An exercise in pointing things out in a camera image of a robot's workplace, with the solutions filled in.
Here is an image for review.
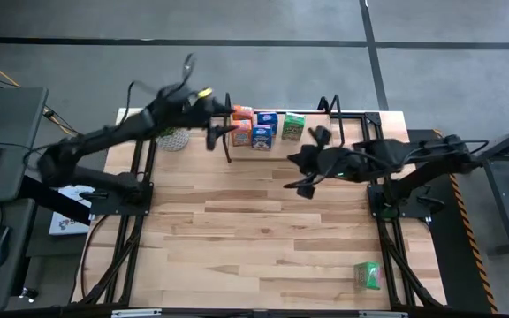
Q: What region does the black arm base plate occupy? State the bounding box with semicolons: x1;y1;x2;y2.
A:
89;180;155;216
368;183;433;219

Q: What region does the wooden shelf black metal frame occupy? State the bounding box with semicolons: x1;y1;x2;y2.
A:
221;94;346;164

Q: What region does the black desk support beam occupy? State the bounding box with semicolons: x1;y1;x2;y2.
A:
18;175;93;226

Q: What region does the white printed box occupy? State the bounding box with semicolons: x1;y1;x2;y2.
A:
48;184;95;238

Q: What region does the orange Mini Wheats cereal box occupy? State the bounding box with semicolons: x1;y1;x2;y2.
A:
230;118;254;148
232;104;255;123

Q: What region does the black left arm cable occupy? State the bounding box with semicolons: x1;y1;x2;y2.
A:
124;52;197;101

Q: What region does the silver metal bracket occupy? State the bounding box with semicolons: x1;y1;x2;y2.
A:
110;308;163;318
358;310;409;318

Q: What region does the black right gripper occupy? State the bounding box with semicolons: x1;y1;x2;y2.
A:
288;125;364;201

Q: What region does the black aluminium rig frame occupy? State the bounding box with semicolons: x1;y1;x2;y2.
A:
77;108;445;310

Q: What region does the chrome desk caster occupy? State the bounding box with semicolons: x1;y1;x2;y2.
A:
19;286;40;304

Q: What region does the black mat with hazard stripes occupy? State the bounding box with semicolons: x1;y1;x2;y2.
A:
406;128;499;314

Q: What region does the blue Frosted Flakes cereal box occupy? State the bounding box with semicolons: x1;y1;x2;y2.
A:
250;124;275;152
256;110;279;136

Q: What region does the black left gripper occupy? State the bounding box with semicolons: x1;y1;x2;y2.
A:
182;93;239;151

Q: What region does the black metal stand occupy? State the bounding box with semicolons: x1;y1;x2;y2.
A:
457;115;509;256

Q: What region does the succulent in white patterned pot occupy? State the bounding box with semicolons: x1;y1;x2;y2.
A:
156;126;191;153

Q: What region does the green Apple Jacks cereal box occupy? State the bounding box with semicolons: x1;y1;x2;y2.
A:
353;261;383;292
281;111;307;142

